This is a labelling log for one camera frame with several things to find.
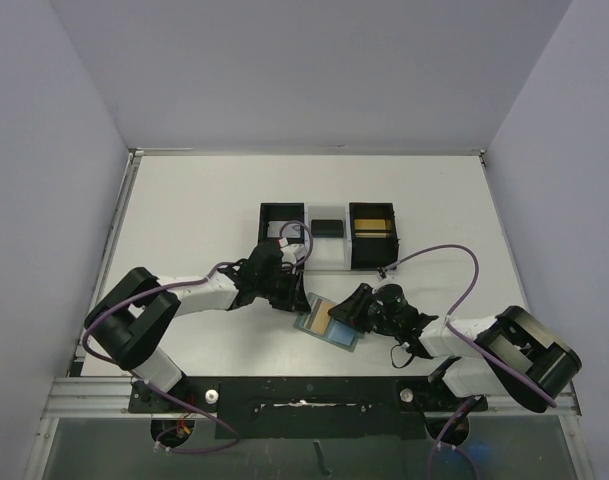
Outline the black right bin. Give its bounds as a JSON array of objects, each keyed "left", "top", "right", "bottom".
[{"left": 349, "top": 202, "right": 399, "bottom": 271}]

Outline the black bin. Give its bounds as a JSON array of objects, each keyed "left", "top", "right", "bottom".
[
  {"left": 258, "top": 202, "right": 305, "bottom": 244},
  {"left": 349, "top": 202, "right": 399, "bottom": 271}
]

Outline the green leather card holder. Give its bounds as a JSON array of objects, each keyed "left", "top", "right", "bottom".
[{"left": 294, "top": 292, "right": 364, "bottom": 352}]

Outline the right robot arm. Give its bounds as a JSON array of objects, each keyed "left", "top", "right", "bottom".
[{"left": 328, "top": 283, "right": 582, "bottom": 413}]

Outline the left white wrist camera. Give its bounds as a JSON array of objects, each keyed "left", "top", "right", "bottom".
[{"left": 278, "top": 238, "right": 308, "bottom": 267}]

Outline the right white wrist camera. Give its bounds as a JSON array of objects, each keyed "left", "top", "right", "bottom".
[{"left": 378, "top": 267, "right": 395, "bottom": 281}]

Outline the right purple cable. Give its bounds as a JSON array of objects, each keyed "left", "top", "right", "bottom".
[{"left": 378, "top": 243, "right": 558, "bottom": 407}]

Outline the silver blue card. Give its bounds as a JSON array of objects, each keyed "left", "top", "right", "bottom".
[{"left": 267, "top": 220, "right": 302, "bottom": 239}]

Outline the gold card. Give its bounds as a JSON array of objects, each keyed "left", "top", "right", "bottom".
[
  {"left": 300, "top": 298, "right": 335, "bottom": 336},
  {"left": 353, "top": 218, "right": 392, "bottom": 239}
]

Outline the white middle bin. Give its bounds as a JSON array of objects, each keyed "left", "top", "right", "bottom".
[{"left": 305, "top": 202, "right": 352, "bottom": 272}]

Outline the purple cable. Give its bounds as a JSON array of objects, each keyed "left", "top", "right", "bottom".
[
  {"left": 378, "top": 243, "right": 558, "bottom": 407},
  {"left": 81, "top": 220, "right": 313, "bottom": 374}
]

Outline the black left bin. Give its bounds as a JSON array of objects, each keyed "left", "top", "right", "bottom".
[{"left": 258, "top": 202, "right": 305, "bottom": 244}]

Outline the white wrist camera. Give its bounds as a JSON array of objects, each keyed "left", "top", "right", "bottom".
[
  {"left": 278, "top": 238, "right": 308, "bottom": 267},
  {"left": 378, "top": 267, "right": 395, "bottom": 281}
]

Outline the gold card in bin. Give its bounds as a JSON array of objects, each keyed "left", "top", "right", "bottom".
[{"left": 353, "top": 218, "right": 392, "bottom": 239}]

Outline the aluminium front rail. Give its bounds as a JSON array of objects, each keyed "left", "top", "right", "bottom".
[{"left": 41, "top": 377, "right": 582, "bottom": 419}]

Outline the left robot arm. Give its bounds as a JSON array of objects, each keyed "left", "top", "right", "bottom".
[{"left": 82, "top": 238, "right": 311, "bottom": 393}]

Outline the black card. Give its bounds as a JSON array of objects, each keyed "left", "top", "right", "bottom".
[{"left": 310, "top": 219, "right": 345, "bottom": 239}]

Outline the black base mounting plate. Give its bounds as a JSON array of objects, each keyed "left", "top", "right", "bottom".
[{"left": 128, "top": 375, "right": 462, "bottom": 440}]

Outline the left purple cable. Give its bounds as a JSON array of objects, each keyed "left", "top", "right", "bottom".
[{"left": 81, "top": 220, "right": 313, "bottom": 374}]

